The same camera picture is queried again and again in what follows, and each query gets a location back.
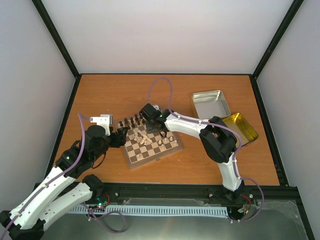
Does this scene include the white chess pawn placed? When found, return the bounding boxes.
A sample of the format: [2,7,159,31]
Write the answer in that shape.
[160,144,166,151]

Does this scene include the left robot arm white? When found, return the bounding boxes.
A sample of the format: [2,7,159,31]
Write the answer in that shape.
[0,125,128,240]

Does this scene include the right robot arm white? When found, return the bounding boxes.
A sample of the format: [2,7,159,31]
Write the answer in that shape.
[139,103,243,193]

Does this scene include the dark chess pieces rows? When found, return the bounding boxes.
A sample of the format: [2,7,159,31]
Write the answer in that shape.
[117,113,147,129]

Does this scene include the white chess pieces pile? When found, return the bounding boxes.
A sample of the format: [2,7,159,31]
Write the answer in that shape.
[133,129,153,146]

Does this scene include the wooden chess board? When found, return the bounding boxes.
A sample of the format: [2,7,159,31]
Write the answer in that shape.
[114,119,184,169]

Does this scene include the open silver tin box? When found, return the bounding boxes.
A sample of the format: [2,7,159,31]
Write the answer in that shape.
[191,90,231,119]

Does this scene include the gold tin lid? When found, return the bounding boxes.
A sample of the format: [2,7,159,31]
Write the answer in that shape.
[222,112,259,148]

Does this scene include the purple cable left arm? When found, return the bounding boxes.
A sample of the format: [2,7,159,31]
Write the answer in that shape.
[2,112,128,238]

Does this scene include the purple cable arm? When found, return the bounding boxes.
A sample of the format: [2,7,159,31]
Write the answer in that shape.
[148,77,265,223]
[2,112,128,238]

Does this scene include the blue cable duct strip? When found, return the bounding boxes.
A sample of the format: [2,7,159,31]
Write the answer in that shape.
[69,204,230,218]

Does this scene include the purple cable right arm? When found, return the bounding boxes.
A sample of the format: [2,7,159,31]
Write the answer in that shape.
[148,77,265,223]

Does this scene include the black frame post left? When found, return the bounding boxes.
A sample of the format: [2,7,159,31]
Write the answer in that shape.
[31,0,82,78]

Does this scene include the black frame post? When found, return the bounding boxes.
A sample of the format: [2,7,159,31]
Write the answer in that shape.
[31,0,82,78]
[252,0,306,78]

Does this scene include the black frame post right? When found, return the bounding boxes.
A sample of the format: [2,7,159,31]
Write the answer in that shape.
[252,0,306,78]

